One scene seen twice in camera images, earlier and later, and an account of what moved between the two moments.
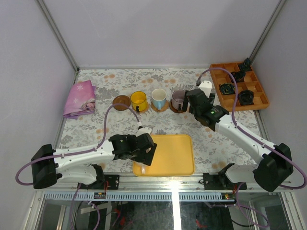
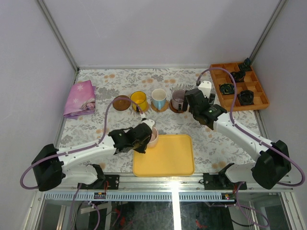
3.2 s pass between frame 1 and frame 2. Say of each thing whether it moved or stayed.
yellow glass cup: stayed
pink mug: moved
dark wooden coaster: stayed
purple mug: stayed
